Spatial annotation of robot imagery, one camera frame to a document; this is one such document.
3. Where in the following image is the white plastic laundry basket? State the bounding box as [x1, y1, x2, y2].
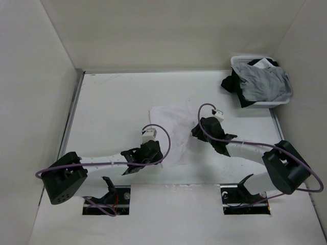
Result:
[230, 55, 291, 109]

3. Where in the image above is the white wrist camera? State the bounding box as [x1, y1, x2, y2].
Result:
[142, 128, 157, 144]
[212, 109, 224, 123]

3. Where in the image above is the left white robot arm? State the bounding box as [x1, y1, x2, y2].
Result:
[36, 140, 166, 205]

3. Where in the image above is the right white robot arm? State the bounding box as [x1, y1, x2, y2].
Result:
[191, 117, 311, 202]

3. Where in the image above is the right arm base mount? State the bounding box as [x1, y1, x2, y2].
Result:
[220, 174, 271, 215]

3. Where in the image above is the black tank top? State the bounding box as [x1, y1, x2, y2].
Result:
[221, 59, 279, 108]

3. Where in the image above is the white garment in basket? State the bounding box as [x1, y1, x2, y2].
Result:
[253, 58, 274, 69]

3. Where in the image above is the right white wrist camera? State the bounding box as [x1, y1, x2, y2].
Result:
[212, 109, 224, 123]

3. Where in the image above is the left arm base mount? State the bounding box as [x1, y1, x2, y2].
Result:
[82, 177, 131, 217]

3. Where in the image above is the white tank top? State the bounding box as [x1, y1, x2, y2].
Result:
[149, 101, 204, 168]

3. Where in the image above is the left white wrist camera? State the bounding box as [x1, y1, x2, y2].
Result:
[142, 128, 157, 144]

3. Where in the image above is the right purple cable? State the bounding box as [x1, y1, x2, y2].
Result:
[197, 103, 324, 209]

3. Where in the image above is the grey tank top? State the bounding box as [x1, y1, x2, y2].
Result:
[231, 63, 293, 102]

